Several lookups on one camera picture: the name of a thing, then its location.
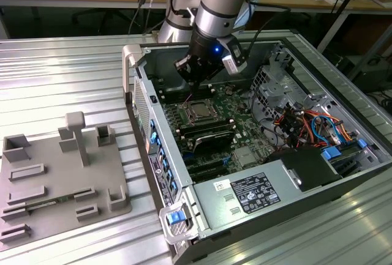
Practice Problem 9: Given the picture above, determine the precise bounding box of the grey power supply unit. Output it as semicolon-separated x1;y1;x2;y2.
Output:
192;159;304;231

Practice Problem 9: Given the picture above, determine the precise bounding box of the blue case latch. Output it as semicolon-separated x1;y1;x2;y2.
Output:
167;212;185;225

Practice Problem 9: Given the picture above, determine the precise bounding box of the CPU socket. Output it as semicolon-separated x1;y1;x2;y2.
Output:
179;99;222;125

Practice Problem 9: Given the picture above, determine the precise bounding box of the green RAM stick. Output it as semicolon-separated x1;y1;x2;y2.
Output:
26;196;74;209

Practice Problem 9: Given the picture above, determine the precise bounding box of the silver topped CPU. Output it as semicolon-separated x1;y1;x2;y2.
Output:
191;104;213;118

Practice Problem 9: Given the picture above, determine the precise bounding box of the black plastic shroud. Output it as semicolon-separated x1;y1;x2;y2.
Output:
265;147;343;193

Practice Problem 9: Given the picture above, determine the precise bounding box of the black graphics card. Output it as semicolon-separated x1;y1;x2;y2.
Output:
192;130;236;156

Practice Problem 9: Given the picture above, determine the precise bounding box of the installed RAM stick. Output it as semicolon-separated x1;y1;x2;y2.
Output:
179;118;236;139

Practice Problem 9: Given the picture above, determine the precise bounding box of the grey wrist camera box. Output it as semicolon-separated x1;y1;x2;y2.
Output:
220;37;248;76

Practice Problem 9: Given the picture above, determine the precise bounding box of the blue wire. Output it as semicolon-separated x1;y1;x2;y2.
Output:
311;114;341;147

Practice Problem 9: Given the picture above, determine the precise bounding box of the metal drive cage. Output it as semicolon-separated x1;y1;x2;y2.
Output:
249;43;310;125

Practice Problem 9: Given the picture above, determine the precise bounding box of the green motherboard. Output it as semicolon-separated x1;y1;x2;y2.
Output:
162;84;276;183

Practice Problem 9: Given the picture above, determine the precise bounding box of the metal socket cover frame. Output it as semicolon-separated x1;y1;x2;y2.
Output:
180;99;221;125

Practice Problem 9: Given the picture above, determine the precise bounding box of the open grey PC case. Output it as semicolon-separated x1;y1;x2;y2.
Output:
121;39;392;265

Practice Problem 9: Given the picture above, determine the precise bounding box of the orange wire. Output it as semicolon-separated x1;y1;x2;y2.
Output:
303;110;358;143

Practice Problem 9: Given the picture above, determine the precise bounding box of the grey plastic parts rack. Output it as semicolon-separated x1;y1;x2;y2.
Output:
0;111;133;249

